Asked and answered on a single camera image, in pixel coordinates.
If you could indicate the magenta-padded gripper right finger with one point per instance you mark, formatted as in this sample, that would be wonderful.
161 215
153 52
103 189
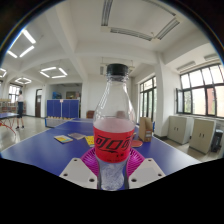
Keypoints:
145 171

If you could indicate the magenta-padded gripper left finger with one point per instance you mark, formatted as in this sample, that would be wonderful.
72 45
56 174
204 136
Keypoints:
77 171

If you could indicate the clear red-labelled drink bottle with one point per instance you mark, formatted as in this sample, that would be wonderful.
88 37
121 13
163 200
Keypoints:
113 140

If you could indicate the red table tennis paddle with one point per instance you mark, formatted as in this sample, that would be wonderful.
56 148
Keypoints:
137 143

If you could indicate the yellow and blue booklet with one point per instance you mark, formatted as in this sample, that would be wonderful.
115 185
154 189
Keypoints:
63 139

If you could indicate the grey booklet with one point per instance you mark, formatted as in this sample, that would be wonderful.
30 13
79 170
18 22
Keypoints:
77 136

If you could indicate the brown cardboard box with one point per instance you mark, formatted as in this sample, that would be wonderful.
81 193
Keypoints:
145 130

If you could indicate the low white ball bin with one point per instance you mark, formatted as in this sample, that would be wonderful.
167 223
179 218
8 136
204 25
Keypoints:
56 122

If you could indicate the beige cabinet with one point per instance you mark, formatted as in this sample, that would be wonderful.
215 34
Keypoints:
180 129
201 136

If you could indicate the brown chair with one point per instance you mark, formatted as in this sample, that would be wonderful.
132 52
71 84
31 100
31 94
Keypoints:
90 114

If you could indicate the blue partition boards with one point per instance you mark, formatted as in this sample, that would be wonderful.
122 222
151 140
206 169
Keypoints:
63 108

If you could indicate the tall black-framed window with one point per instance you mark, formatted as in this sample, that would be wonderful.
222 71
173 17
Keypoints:
147 98

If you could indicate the black bin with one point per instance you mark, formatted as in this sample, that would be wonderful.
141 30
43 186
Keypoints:
216 140

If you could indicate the dark door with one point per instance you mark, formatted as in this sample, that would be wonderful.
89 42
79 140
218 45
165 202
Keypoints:
38 103

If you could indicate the person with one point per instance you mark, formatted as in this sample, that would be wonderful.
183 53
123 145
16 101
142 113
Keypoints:
20 106

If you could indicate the blue red-legged tennis table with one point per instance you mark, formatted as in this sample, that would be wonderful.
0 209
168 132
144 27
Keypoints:
6 115

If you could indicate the low bookshelf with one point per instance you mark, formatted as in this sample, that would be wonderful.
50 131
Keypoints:
6 106

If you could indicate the wide black-framed window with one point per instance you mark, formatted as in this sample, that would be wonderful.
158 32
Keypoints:
200 90

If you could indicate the ceiling strip lights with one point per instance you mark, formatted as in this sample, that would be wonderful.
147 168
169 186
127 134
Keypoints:
28 36

